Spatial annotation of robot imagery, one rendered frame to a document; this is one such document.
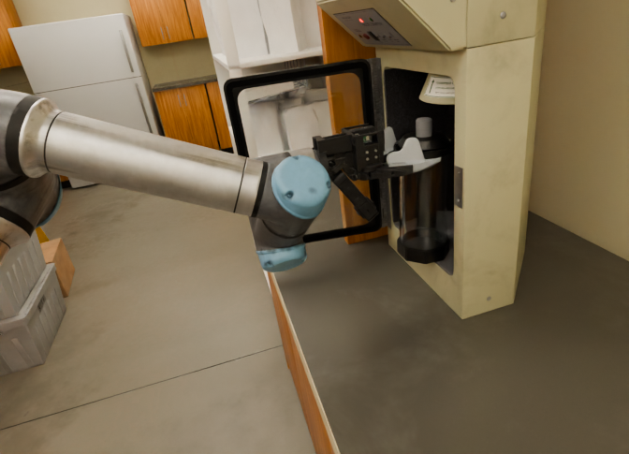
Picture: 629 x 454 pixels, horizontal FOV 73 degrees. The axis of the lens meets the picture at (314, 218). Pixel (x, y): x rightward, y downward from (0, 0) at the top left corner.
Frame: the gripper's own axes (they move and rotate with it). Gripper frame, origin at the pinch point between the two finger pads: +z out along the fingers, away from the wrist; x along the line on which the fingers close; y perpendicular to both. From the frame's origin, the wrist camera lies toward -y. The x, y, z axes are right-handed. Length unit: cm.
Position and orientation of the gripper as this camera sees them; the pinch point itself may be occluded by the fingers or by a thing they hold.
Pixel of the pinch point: (421, 156)
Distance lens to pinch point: 80.9
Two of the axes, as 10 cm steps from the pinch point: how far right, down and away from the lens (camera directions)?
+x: -2.7, -3.8, 8.9
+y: -1.3, -9.0, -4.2
